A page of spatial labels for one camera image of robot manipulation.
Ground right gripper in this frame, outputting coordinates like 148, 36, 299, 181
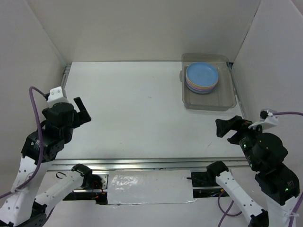
214, 113, 267, 168

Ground purple plate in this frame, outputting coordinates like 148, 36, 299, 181
188, 87, 215, 94
189, 88, 213, 94

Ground pink plate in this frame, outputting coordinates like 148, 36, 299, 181
187, 84, 215, 93

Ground clear plastic bin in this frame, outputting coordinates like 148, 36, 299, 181
179, 53, 237, 111

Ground yellow plate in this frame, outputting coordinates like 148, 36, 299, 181
185, 81, 217, 91

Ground blue plate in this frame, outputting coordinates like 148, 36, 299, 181
186, 62, 219, 86

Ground cream plate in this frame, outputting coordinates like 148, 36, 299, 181
185, 78, 219, 88

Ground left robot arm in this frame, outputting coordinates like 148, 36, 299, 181
0, 97, 103, 227

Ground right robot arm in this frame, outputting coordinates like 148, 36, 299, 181
206, 111, 303, 227

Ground white taped panel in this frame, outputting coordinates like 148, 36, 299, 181
107, 170, 194, 205

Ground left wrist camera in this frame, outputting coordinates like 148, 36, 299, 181
47, 87, 68, 107

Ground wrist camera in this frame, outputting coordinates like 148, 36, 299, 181
248, 109, 279, 130
47, 87, 68, 107

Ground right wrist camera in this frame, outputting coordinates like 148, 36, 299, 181
248, 109, 279, 130

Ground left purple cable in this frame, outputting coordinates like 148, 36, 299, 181
0, 86, 52, 199

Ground purple cable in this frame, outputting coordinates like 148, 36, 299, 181
217, 111, 303, 227
0, 86, 52, 199

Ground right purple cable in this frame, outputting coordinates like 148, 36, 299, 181
217, 111, 303, 227

